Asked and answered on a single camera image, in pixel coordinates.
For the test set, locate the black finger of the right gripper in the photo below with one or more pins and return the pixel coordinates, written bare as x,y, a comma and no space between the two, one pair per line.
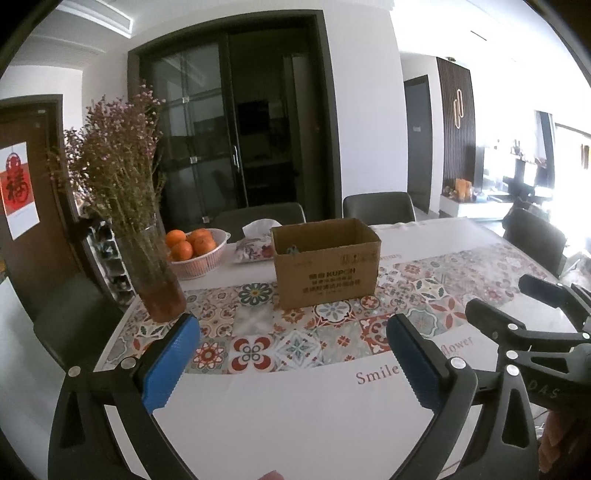
539,349
573,301

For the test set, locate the dried flower bouquet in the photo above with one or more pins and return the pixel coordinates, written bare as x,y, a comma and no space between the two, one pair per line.
111,161

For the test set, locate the floral tissue box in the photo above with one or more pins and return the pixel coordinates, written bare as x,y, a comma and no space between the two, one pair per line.
256,244

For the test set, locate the orange fruit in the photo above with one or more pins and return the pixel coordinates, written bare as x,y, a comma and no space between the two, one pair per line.
174,237
202,244
181,251

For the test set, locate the left hand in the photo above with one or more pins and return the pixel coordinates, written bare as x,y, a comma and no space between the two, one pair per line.
272,475

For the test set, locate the dark glass door cabinet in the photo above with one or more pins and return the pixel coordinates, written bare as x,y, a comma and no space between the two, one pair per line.
248,116

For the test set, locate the white sideboard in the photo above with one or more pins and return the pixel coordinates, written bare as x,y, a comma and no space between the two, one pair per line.
478,211

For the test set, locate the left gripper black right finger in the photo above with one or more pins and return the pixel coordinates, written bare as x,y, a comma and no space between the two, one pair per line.
503,444

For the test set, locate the dark interior door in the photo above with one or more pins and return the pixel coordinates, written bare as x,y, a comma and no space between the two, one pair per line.
420,141

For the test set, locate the red fu character poster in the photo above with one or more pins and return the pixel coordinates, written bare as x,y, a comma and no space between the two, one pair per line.
17,195

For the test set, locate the patterned tile table runner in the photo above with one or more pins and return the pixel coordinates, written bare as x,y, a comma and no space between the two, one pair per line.
243,329

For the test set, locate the dark wall panel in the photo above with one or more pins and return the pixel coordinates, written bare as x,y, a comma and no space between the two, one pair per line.
458,122

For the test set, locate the right hand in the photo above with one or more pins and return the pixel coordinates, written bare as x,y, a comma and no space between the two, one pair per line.
564,448

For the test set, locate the brown cardboard box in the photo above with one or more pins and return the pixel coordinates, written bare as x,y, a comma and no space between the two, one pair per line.
325,261

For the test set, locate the white basket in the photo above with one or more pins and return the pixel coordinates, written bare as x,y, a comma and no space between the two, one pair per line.
201,265

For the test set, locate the dark grey chair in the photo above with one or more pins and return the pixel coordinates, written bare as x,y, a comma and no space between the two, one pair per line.
233,221
76,323
536,237
380,208

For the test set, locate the brown glass vase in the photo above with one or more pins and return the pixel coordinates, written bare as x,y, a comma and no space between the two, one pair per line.
144,256

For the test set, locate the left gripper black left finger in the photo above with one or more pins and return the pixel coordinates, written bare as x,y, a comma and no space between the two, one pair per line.
82,442

